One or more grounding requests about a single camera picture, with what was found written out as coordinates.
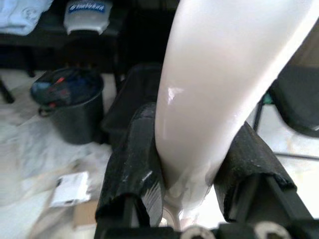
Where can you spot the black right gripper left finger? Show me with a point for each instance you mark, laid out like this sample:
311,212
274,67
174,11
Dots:
134,161

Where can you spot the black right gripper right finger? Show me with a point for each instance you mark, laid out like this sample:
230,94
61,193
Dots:
246,159

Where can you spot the black chair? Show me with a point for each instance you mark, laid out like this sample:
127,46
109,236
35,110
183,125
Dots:
296,102
129,99

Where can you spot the white paper sheet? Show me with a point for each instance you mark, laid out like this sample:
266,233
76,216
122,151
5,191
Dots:
71,189

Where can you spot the black plastic bucket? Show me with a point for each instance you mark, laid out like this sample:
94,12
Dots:
74,122

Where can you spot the brown cardboard piece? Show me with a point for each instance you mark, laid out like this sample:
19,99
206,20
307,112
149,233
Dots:
86,216

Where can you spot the mixed trash scraps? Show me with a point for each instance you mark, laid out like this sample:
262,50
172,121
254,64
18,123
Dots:
64,87

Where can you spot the black table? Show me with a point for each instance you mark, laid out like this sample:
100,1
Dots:
142,37

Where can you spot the white bag with blue print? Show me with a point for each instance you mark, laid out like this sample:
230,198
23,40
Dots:
86,15

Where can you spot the light blue cloth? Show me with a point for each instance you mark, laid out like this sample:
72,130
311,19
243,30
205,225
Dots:
17,15

